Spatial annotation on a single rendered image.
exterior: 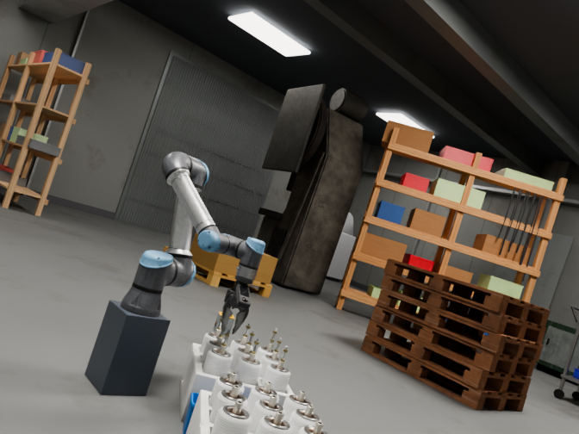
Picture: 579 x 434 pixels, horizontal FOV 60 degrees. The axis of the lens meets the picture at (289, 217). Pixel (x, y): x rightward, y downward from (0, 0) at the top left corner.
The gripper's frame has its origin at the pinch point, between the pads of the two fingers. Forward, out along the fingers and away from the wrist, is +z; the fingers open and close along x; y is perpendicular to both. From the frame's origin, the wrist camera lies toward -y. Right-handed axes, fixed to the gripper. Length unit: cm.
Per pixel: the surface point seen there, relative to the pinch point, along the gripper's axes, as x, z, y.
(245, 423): 6, 10, -56
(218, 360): 1.6, 10.8, -3.9
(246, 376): -10.4, 14.0, -5.4
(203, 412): 12.0, 16.4, -38.7
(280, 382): -23.3, 13.1, -7.3
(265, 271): -129, 7, 342
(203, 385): 4.8, 19.8, -6.5
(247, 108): -160, -258, 845
